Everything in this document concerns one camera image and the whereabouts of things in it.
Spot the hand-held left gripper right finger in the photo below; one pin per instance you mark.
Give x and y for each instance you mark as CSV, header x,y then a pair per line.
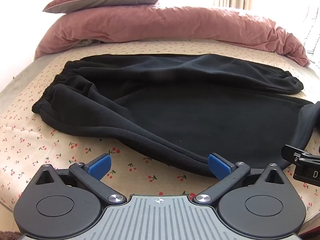
x,y
217,165

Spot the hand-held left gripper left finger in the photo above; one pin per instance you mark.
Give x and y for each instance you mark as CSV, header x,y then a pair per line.
x,y
100,166

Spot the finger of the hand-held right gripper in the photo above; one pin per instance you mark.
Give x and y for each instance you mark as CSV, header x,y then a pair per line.
x,y
290,152

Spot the black pants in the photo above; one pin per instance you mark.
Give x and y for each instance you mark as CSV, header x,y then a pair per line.
x,y
187,105

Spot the person's left forearm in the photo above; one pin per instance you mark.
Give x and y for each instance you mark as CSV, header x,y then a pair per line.
x,y
10,235

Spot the cherry print bed sheet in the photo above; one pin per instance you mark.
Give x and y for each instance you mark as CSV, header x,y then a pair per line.
x,y
37,140

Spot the grey mattress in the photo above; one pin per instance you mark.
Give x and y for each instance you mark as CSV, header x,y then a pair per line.
x,y
17,85

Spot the white grey striped cloth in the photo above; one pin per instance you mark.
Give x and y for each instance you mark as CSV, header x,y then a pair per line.
x,y
312,35

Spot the pink duvet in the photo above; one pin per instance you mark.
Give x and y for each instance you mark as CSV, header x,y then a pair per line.
x,y
175,25

